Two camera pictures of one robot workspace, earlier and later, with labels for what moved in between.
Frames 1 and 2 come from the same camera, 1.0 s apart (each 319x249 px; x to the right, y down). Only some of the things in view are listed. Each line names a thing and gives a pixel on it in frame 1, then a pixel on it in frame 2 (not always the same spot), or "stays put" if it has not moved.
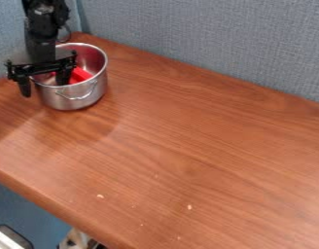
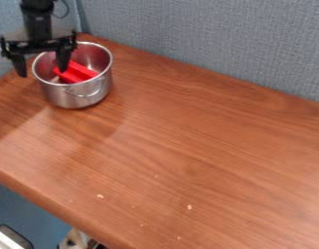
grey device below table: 6,238 stays put
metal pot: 76,95 stays put
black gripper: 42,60 -> 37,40
